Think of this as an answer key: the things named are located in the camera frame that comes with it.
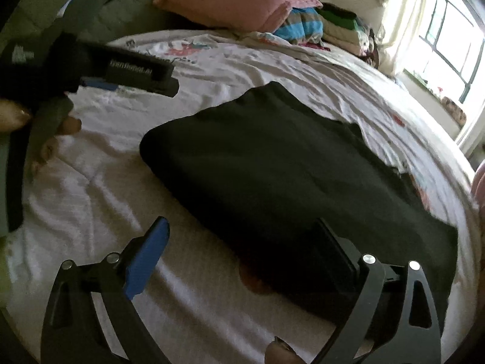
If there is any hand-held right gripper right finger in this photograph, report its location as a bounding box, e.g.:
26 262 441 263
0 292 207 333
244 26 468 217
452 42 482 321
313 218 444 364

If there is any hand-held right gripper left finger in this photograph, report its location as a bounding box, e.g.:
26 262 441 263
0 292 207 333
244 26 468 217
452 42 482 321
40 216 171 364

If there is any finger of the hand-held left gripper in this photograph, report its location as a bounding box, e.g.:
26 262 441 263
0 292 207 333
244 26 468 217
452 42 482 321
81 77 119 92

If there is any black sweatshirt with orange cuffs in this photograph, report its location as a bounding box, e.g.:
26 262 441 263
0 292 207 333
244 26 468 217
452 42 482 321
139 81 459 334

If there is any stack of folded clothes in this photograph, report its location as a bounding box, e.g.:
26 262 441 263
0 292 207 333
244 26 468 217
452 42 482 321
316 3 380 61

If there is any person's left hand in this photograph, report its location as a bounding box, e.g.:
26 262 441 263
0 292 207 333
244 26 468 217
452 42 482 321
0 98 83 177

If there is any white printed bedsheet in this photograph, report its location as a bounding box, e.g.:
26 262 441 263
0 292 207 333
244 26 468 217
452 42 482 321
8 30 482 364

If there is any grey padded headboard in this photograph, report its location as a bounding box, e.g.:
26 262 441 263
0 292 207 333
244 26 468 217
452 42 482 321
0 0 198 57

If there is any windowsill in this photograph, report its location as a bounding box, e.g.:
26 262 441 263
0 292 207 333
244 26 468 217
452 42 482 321
402 68 470 141

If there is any pink patterned cloth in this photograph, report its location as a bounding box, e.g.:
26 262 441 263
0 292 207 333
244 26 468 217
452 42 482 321
441 96 468 127

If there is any blue striped blanket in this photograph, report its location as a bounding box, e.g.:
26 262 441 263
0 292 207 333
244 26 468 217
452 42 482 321
273 5 324 44

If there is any white curtain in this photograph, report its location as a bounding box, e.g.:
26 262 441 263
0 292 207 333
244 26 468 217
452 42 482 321
375 0 433 76

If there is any window with dark frame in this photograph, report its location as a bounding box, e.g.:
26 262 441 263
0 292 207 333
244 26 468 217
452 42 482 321
417 0 485 103

